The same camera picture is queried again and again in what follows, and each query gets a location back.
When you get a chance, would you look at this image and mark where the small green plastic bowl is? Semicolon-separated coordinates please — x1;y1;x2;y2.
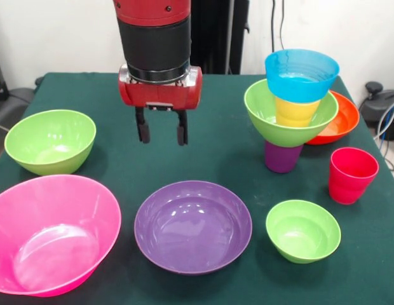
265;199;342;264

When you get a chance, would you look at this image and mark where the black hanging cable with plug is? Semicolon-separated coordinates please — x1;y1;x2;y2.
269;0;278;54

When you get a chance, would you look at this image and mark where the black chair base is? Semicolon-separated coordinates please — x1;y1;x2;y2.
0;87;36;134
358;81;394;140

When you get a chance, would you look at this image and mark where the thin black hanging cable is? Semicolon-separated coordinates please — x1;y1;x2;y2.
279;0;289;51

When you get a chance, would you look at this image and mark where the tangle of cables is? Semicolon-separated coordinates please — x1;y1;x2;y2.
374;97;394;174

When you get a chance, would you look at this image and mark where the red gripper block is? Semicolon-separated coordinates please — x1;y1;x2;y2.
118;63;203;147

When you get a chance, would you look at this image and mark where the yellow plastic cup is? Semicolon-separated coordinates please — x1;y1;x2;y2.
274;96;322;128

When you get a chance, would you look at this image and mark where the red plastic cup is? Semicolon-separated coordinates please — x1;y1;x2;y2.
329;146;380;205

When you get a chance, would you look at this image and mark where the purple plastic cup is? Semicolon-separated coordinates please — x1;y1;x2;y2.
264;141;304;174

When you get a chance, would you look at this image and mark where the large pink plastic bowl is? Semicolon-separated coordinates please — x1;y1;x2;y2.
0;173;123;298

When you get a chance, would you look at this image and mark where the dark green tablecloth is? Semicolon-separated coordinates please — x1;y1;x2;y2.
0;72;394;305

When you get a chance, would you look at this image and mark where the orange-red plastic bowl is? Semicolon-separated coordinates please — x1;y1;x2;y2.
304;90;360;146

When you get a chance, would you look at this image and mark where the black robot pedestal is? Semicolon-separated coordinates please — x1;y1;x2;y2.
189;0;250;76

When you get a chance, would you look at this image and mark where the purple plastic bowl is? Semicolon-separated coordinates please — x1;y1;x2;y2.
133;180;253;276

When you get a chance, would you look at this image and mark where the blue plastic bowl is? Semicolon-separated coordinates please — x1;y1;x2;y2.
264;48;340;104

